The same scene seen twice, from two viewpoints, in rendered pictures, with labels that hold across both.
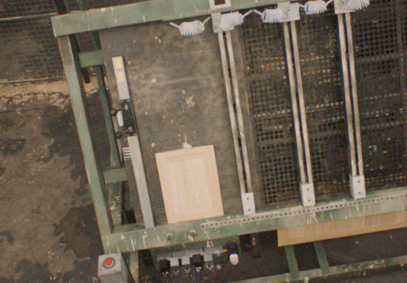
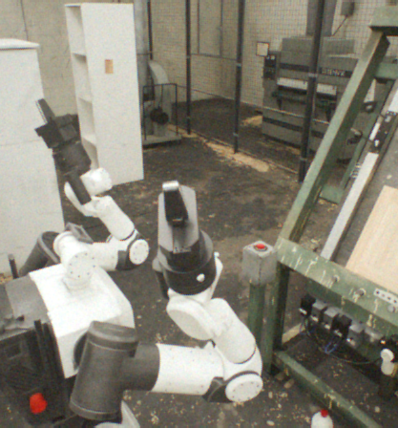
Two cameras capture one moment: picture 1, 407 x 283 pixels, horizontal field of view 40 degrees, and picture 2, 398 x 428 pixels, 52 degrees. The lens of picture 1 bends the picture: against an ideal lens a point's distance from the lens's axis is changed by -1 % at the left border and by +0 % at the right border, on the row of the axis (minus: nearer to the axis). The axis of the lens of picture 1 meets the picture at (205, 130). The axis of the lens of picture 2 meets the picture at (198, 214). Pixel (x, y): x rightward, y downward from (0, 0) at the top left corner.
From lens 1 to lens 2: 158 cm
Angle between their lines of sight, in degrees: 44
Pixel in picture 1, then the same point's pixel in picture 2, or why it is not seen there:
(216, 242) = (380, 325)
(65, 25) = (385, 15)
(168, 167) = (387, 207)
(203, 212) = (391, 281)
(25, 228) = not seen: hidden behind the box
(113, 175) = (331, 191)
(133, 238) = (302, 257)
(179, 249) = (335, 303)
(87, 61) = (384, 71)
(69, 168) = not seen: hidden behind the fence
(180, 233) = (348, 283)
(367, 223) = not seen: outside the picture
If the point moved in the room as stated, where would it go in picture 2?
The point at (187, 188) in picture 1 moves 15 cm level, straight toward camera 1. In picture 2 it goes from (392, 243) to (377, 255)
